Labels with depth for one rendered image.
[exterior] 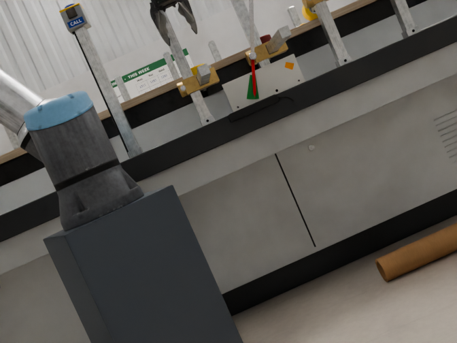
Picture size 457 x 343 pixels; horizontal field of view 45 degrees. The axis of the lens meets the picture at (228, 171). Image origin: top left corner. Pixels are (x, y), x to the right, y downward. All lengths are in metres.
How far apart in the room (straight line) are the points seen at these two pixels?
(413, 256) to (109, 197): 1.06
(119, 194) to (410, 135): 1.32
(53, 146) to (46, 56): 8.40
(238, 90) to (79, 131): 0.78
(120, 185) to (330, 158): 1.10
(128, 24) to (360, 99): 7.63
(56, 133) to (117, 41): 8.15
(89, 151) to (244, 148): 0.78
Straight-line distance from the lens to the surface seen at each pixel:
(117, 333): 1.16
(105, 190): 1.19
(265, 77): 1.87
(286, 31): 1.62
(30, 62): 9.67
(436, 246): 1.91
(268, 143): 1.88
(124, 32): 9.32
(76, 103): 1.23
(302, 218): 2.12
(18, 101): 1.42
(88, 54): 1.90
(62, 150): 1.21
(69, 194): 1.22
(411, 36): 1.99
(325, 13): 1.94
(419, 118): 2.23
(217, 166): 1.87
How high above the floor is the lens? 0.66
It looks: 4 degrees down
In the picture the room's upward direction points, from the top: 24 degrees counter-clockwise
